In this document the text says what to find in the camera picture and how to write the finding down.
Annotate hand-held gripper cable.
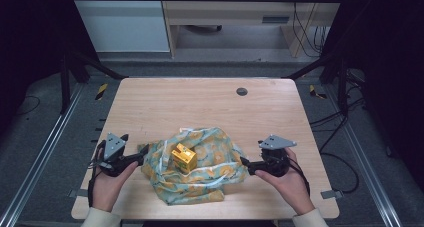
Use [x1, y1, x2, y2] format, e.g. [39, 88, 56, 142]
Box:
[283, 153, 311, 196]
[87, 146, 107, 208]

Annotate aluminium floor rail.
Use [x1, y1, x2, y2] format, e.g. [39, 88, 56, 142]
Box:
[323, 85, 405, 227]
[0, 82, 86, 227]

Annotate person's right hand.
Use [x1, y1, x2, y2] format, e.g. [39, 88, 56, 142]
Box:
[254, 147, 316, 216]

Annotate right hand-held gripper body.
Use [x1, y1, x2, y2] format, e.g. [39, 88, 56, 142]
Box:
[258, 134, 298, 178]

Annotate teal orange-print cloth bag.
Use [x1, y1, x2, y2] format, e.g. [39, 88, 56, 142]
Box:
[138, 126, 250, 206]

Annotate left hand-held gripper cable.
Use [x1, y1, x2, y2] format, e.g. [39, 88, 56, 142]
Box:
[87, 146, 107, 208]

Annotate black hanging cables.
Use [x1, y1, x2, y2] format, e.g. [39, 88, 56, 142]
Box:
[291, 0, 329, 59]

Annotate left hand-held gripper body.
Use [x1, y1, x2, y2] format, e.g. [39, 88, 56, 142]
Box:
[98, 132, 130, 178]

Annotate black metal frame stand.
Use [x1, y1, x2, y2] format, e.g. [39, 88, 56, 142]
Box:
[59, 49, 129, 115]
[283, 50, 350, 117]

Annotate yellow black tape piece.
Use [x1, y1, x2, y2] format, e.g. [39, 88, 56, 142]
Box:
[308, 84, 328, 100]
[94, 83, 109, 101]

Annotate yellow carton box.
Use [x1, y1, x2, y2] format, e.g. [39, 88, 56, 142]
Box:
[171, 142, 198, 174]

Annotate thin black floor cable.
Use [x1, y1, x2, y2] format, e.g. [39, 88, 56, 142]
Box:
[17, 94, 42, 117]

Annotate person's left hand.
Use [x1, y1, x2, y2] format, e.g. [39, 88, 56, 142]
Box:
[91, 160, 139, 213]

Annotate white cabinet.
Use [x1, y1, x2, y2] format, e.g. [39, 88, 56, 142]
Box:
[68, 0, 171, 54]

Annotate right hand-held gripper cable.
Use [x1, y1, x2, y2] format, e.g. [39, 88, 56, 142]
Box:
[283, 153, 311, 196]

